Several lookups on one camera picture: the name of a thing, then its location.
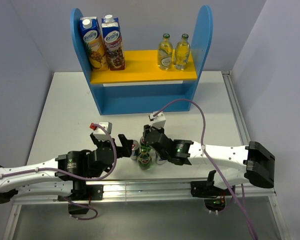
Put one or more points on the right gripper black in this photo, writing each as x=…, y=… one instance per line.
x=146, y=129

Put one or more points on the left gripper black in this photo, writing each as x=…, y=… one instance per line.
x=125, y=150

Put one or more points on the energy drink can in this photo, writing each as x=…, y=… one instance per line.
x=158, y=159
x=135, y=150

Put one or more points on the green glass bottle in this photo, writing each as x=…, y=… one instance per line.
x=142, y=143
x=144, y=158

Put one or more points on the green glass bottle front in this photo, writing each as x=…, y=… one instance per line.
x=144, y=158

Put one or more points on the clear glass bottle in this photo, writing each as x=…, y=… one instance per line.
x=165, y=52
x=182, y=53

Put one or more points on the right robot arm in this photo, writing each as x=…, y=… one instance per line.
x=251, y=163

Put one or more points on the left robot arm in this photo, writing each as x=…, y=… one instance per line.
x=67, y=174

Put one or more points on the blue and yellow wooden shelf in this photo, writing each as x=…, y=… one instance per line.
x=142, y=87

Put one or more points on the grape juice carton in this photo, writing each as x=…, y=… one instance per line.
x=112, y=38

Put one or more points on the pineapple juice carton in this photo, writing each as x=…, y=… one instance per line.
x=93, y=43

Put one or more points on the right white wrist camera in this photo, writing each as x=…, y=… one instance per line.
x=157, y=121

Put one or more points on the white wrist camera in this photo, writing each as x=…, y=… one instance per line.
x=157, y=121
x=102, y=130

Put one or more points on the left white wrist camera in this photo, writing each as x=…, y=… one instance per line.
x=102, y=130

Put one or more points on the aluminium frame rail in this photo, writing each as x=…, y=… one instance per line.
x=143, y=204

